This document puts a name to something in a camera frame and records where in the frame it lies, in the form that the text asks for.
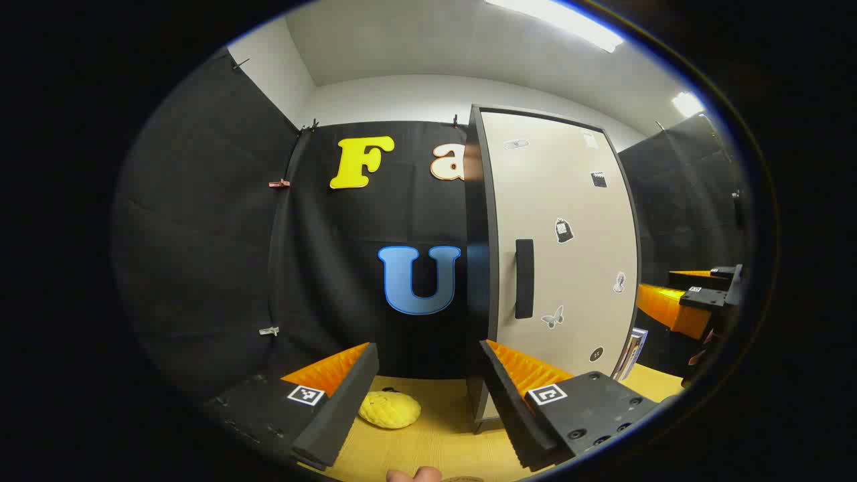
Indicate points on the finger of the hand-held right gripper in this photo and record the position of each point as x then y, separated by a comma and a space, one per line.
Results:
669, 308
716, 278

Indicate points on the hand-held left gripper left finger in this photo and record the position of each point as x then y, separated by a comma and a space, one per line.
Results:
338, 408

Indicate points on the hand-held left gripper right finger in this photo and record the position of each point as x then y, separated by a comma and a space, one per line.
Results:
512, 408

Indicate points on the round cork coaster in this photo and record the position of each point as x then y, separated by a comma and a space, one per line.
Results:
463, 479

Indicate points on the dark grey cabinet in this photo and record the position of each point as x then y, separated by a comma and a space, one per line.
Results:
477, 234

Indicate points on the yellow bumpy lemon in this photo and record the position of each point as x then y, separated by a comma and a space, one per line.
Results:
390, 410

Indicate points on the silver cloth clip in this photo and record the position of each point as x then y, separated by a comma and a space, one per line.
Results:
269, 331

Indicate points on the small ceiling light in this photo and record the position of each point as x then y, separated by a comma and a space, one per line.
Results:
688, 104

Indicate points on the black backdrop cloth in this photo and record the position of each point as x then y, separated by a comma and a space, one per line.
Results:
201, 234

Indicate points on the red cloth clip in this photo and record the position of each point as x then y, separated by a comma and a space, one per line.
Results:
278, 183

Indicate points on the long ceiling light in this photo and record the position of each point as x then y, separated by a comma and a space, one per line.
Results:
562, 20

